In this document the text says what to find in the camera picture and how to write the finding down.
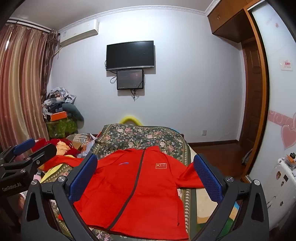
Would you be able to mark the striped cloth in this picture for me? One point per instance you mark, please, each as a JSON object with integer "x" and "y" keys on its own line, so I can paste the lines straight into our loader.
{"x": 82, "y": 139}

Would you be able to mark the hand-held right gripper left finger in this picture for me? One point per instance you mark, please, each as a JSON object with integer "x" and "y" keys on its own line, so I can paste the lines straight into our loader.
{"x": 83, "y": 178}

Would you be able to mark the black wall television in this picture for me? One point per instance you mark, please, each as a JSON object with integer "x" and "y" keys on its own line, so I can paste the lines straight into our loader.
{"x": 130, "y": 55}

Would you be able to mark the red and white sticker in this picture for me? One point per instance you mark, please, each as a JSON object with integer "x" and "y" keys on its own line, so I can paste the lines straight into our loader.
{"x": 286, "y": 64}

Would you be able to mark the green floral bedspread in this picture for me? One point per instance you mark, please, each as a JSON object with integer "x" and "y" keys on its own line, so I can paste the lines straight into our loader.
{"x": 143, "y": 136}

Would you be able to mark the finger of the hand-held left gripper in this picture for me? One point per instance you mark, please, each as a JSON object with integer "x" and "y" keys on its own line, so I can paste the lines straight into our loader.
{"x": 42, "y": 155}
{"x": 24, "y": 146}

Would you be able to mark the green patterned cloth cover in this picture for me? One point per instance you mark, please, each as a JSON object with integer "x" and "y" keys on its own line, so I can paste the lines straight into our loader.
{"x": 61, "y": 128}

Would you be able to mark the red zip jacket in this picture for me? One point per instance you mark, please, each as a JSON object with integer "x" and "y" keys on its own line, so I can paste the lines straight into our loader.
{"x": 138, "y": 197}

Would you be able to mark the red plush parrot toy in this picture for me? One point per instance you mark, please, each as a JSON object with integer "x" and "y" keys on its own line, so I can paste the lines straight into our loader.
{"x": 62, "y": 148}

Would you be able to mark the white air conditioner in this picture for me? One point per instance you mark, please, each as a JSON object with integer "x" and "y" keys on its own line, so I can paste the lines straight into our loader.
{"x": 78, "y": 32}

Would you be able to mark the white wall socket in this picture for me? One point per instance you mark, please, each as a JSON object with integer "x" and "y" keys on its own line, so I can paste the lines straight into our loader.
{"x": 203, "y": 132}

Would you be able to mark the small black wall monitor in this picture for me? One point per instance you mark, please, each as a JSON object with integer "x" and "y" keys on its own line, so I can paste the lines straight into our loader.
{"x": 129, "y": 79}

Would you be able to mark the white stickered appliance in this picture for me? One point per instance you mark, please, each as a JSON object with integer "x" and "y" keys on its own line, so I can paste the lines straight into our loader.
{"x": 282, "y": 197}

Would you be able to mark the grey cushion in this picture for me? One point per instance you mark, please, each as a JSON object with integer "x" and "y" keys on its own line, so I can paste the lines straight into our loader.
{"x": 74, "y": 111}

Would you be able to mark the yellow cloth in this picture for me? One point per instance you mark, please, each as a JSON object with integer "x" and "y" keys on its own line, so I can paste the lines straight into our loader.
{"x": 49, "y": 173}

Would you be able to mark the brown wooden door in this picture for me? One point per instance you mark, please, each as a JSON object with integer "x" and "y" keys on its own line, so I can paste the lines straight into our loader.
{"x": 252, "y": 97}

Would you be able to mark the white curtain rail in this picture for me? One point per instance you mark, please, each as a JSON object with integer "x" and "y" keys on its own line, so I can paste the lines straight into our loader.
{"x": 30, "y": 25}

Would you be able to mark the pile of clutter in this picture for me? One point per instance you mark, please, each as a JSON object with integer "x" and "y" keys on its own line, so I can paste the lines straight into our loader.
{"x": 57, "y": 98}

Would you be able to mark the cream printed fleece blanket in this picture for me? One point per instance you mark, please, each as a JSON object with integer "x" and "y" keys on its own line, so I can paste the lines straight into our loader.
{"x": 205, "y": 208}

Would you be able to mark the grey bag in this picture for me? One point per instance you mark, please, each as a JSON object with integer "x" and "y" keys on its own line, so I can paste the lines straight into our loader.
{"x": 248, "y": 157}

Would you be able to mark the wooden wardrobe frame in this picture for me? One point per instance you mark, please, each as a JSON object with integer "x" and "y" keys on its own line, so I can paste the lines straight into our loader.
{"x": 263, "y": 81}

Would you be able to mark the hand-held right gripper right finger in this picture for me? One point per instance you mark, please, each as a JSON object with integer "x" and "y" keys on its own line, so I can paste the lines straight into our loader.
{"x": 208, "y": 180}

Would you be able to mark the white heart-print wardrobe door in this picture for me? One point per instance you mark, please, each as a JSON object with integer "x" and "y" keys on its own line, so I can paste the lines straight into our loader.
{"x": 279, "y": 104}

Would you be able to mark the red striped curtain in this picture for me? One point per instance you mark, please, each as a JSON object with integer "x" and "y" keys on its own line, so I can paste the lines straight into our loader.
{"x": 20, "y": 81}

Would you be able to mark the wooden overhead cabinet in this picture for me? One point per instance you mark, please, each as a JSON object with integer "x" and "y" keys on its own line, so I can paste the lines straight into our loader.
{"x": 226, "y": 20}

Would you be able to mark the orange box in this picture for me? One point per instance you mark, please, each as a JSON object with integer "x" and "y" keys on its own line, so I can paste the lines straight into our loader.
{"x": 58, "y": 116}

